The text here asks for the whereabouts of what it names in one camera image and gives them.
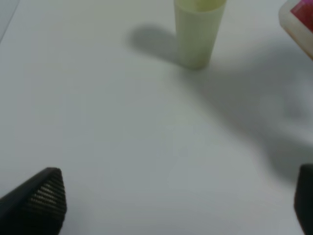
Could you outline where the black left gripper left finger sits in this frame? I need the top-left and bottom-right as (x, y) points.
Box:
(0, 167), (67, 235)

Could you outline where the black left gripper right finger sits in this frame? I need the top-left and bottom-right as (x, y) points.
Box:
(294, 164), (313, 235)

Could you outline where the clear plastic drink bottle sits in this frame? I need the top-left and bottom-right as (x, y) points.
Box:
(278, 0), (313, 58)

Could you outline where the light green plastic cup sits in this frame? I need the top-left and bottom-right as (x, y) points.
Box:
(174, 0), (226, 69)

